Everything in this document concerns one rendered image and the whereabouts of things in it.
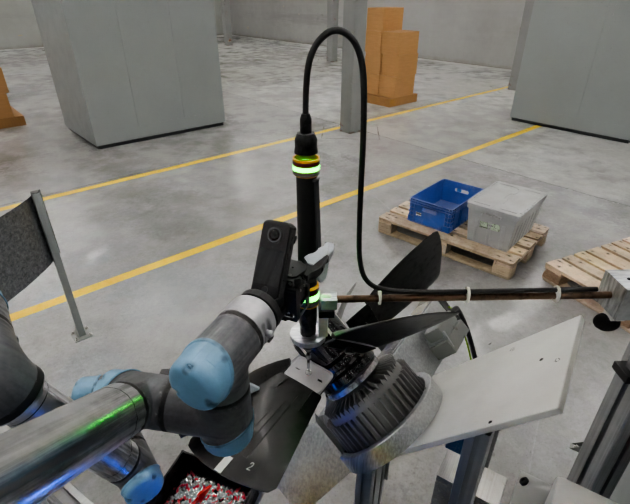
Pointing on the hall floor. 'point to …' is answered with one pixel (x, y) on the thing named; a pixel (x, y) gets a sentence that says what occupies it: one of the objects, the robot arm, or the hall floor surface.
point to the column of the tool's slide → (615, 428)
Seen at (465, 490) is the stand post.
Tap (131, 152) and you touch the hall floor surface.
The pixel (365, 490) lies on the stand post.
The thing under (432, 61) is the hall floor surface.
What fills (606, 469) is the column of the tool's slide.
